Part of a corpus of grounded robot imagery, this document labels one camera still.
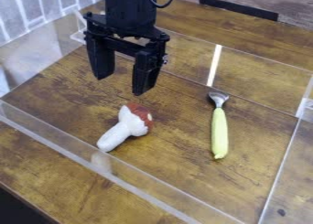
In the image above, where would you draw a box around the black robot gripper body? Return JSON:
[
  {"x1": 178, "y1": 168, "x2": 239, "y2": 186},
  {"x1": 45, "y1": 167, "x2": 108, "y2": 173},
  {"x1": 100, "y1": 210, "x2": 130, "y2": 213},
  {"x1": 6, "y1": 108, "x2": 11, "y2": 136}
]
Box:
[{"x1": 83, "y1": 0, "x2": 172, "y2": 59}]

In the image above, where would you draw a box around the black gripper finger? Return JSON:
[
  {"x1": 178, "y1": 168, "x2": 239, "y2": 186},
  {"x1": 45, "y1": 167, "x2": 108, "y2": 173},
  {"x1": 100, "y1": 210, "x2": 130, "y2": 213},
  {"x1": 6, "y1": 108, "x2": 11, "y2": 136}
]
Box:
[
  {"x1": 86, "y1": 35, "x2": 116, "y2": 80},
  {"x1": 133, "y1": 51, "x2": 161, "y2": 96}
]

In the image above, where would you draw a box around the red and white toy mushroom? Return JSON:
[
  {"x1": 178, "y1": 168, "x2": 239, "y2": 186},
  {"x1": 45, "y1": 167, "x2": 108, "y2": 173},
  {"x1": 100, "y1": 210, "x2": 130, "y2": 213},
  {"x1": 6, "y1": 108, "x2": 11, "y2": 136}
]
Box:
[{"x1": 97, "y1": 102, "x2": 153, "y2": 152}]

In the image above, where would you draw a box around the black strip on back table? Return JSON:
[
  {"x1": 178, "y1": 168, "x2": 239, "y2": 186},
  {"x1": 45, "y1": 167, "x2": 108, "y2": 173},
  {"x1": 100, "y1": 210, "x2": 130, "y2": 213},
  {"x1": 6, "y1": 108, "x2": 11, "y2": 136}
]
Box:
[{"x1": 199, "y1": 0, "x2": 279, "y2": 21}]

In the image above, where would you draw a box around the spoon with yellow-green handle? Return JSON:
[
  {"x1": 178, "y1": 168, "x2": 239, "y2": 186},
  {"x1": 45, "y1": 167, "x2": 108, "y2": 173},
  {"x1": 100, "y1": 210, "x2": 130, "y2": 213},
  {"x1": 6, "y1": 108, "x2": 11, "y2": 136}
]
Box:
[{"x1": 208, "y1": 91, "x2": 229, "y2": 160}]

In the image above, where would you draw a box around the clear acrylic enclosure wall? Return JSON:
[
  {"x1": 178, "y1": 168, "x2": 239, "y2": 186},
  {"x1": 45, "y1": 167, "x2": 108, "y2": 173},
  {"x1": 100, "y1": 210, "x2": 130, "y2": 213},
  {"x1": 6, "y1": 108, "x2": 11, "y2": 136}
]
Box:
[{"x1": 0, "y1": 14, "x2": 313, "y2": 224}]

